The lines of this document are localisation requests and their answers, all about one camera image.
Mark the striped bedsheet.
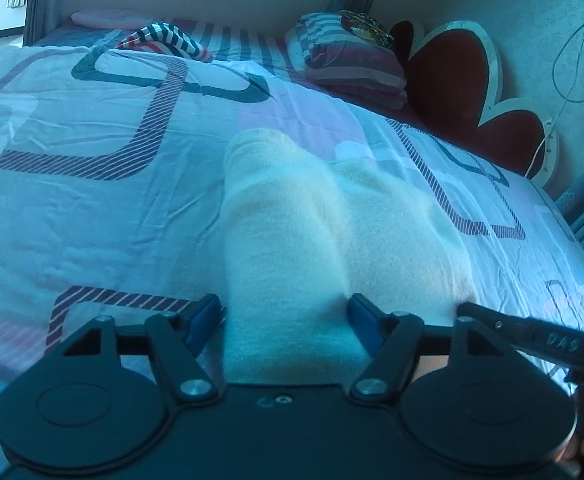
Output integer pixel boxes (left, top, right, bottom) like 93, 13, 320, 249
24, 15, 423, 126

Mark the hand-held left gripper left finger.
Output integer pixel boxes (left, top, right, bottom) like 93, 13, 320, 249
62, 294, 223, 405

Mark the white towel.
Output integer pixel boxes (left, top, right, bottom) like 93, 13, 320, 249
219, 129, 478, 386

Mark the white wall cable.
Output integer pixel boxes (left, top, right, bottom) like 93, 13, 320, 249
524, 5, 584, 178

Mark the pink pillow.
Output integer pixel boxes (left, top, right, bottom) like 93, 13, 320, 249
70, 9, 158, 28

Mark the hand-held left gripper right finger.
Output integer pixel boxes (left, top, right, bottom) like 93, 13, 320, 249
347, 294, 509, 402

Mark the gold patterned item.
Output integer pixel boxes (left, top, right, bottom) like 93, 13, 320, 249
338, 9, 390, 43

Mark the black white red striped cloth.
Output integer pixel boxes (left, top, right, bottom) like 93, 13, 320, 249
117, 22, 215, 63

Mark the red scalloped headboard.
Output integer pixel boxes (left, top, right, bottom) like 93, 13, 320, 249
391, 20, 560, 183

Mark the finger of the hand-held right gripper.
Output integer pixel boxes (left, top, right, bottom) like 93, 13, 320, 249
456, 302, 584, 367

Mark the white patterned bed quilt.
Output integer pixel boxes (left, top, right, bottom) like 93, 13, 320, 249
0, 42, 584, 480

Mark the grey curtain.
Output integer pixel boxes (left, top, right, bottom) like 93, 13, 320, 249
24, 0, 68, 46

